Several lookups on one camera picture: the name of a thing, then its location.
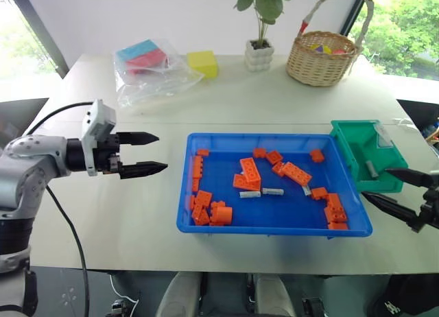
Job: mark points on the dark furniture piece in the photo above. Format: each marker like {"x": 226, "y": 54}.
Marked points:
{"x": 420, "y": 118}

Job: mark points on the red toy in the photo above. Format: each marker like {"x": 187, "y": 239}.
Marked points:
{"x": 339, "y": 51}

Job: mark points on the black window frame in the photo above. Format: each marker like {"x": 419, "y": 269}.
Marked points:
{"x": 355, "y": 11}

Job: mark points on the pink sponge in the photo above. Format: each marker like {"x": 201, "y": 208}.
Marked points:
{"x": 147, "y": 63}

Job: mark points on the dark window post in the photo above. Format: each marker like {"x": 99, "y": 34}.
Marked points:
{"x": 44, "y": 32}

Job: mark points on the grey rounded shape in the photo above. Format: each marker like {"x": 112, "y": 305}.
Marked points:
{"x": 274, "y": 296}
{"x": 180, "y": 296}

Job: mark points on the small orange block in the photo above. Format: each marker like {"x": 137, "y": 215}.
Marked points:
{"x": 195, "y": 184}
{"x": 319, "y": 193}
{"x": 317, "y": 155}
{"x": 259, "y": 153}
{"x": 277, "y": 169}
{"x": 338, "y": 226}
{"x": 202, "y": 152}
{"x": 274, "y": 157}
{"x": 333, "y": 201}

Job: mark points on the white bubble plant pot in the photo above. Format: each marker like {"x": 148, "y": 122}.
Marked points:
{"x": 259, "y": 58}

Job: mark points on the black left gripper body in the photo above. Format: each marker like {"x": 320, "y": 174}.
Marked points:
{"x": 108, "y": 149}

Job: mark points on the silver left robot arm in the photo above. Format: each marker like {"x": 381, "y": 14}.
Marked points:
{"x": 24, "y": 166}

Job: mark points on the yellow foam block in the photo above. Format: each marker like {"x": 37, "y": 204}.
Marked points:
{"x": 203, "y": 64}

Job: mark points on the long flat orange block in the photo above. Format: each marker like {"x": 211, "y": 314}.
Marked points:
{"x": 251, "y": 171}

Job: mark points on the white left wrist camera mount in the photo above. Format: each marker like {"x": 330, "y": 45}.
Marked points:
{"x": 97, "y": 119}

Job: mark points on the orange block with studs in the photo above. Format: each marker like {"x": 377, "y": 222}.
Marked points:
{"x": 215, "y": 204}

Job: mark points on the clear plastic bag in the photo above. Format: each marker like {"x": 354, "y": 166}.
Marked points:
{"x": 161, "y": 85}

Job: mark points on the grey metal cylinder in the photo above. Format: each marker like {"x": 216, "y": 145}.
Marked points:
{"x": 372, "y": 169}

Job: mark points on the white rectangular block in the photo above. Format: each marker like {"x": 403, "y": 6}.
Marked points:
{"x": 249, "y": 194}
{"x": 273, "y": 191}
{"x": 307, "y": 190}

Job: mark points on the green plastic bin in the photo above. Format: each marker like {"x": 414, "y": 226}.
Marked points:
{"x": 360, "y": 142}

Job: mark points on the purple yellow toy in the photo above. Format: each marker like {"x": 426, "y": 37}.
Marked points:
{"x": 320, "y": 49}

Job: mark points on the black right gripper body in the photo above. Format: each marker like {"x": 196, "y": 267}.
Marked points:
{"x": 433, "y": 207}

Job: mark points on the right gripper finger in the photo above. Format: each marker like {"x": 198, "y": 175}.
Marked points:
{"x": 394, "y": 209}
{"x": 415, "y": 179}

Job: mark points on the orange plastic cylinder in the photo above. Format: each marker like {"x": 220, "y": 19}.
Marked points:
{"x": 223, "y": 215}

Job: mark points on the black cap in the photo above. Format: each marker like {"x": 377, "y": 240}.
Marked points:
{"x": 404, "y": 298}

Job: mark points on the orange square block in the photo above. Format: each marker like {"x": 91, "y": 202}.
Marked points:
{"x": 201, "y": 215}
{"x": 336, "y": 214}
{"x": 240, "y": 181}
{"x": 203, "y": 198}

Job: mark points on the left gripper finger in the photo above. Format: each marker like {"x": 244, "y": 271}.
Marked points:
{"x": 137, "y": 138}
{"x": 144, "y": 169}

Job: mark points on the green leafy plant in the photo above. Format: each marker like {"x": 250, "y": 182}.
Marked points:
{"x": 265, "y": 3}

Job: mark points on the blue plastic tray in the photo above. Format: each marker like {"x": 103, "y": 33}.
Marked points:
{"x": 284, "y": 214}

